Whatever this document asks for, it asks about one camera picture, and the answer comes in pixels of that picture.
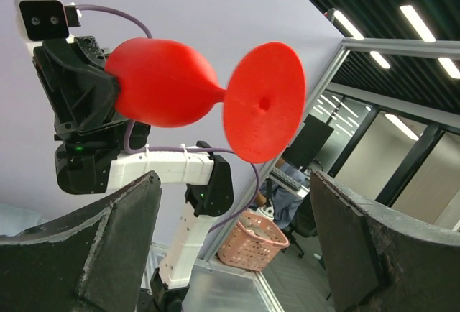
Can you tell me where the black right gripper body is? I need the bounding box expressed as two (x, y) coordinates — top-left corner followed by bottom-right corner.
(32, 36), (124, 139)

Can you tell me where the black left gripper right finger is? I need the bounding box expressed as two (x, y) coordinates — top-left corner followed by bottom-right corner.
(310, 171), (459, 311)

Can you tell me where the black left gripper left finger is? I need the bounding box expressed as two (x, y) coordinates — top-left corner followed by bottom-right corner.
(1, 171), (161, 311)

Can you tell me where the red plastic wine glass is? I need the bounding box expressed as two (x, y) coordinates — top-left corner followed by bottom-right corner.
(104, 37), (307, 164)

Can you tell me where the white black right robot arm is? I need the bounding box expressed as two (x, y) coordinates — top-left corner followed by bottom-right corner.
(31, 37), (234, 311)

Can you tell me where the person in blue shirt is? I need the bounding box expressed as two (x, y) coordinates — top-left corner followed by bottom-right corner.
(271, 157), (308, 229)

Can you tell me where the pink plastic basket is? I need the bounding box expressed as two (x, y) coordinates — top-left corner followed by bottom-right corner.
(217, 211), (290, 272)

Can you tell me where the black computer monitor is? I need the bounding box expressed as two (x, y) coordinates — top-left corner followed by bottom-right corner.
(282, 115), (334, 170)

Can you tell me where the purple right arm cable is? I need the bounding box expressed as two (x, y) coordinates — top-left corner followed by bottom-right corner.
(77, 4), (262, 234)

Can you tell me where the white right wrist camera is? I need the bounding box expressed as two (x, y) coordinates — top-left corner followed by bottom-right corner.
(14, 0), (82, 56)

